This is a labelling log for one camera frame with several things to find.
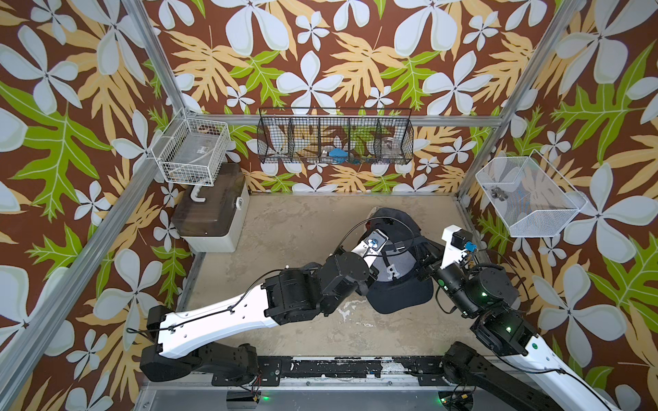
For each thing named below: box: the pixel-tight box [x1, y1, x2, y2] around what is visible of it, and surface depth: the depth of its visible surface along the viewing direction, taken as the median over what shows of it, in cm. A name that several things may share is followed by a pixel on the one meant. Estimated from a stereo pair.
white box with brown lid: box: [171, 162, 251, 253], surface depth 95 cm
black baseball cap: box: [359, 207, 444, 315], surface depth 67 cm
